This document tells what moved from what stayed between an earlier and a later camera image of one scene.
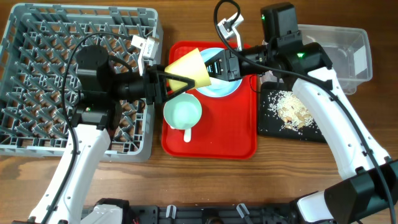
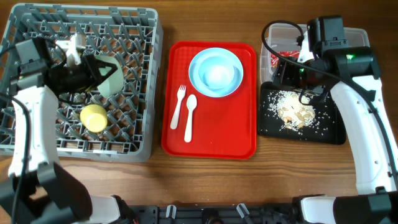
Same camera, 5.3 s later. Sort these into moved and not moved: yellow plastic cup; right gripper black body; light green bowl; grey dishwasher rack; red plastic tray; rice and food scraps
Moved: right gripper black body; light green bowl; yellow plastic cup
Not moved: red plastic tray; rice and food scraps; grey dishwasher rack
